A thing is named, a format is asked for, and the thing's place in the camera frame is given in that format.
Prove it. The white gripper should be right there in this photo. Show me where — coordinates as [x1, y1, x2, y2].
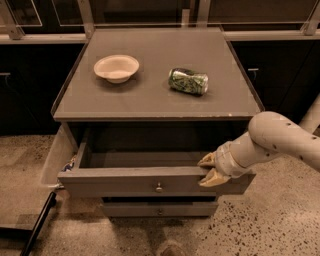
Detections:
[197, 140, 255, 187]

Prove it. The grey top drawer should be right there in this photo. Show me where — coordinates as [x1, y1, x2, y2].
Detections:
[58, 131, 255, 198]

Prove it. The grey drawer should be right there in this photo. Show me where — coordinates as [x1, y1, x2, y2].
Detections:
[101, 202, 217, 217]
[58, 131, 255, 198]

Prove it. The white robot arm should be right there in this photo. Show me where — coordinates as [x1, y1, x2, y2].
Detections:
[198, 95, 320, 187]

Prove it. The grey bottom drawer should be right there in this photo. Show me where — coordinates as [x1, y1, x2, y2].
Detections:
[101, 202, 217, 217]

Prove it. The grey drawer cabinet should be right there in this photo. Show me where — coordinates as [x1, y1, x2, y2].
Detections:
[53, 29, 264, 204]

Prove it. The crushed green soda can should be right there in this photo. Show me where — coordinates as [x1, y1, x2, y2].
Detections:
[168, 68, 209, 95]

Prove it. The white paper bowl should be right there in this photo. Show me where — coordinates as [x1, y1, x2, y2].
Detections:
[94, 55, 140, 84]

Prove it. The blue white snack bag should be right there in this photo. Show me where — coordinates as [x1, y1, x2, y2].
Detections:
[62, 156, 76, 172]

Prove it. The clear plastic bin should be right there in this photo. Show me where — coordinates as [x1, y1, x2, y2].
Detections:
[41, 125, 78, 189]

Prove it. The black pole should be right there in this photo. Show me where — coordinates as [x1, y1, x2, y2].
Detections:
[20, 192, 57, 256]

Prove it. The metal railing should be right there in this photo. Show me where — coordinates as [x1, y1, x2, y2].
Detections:
[0, 0, 320, 44]

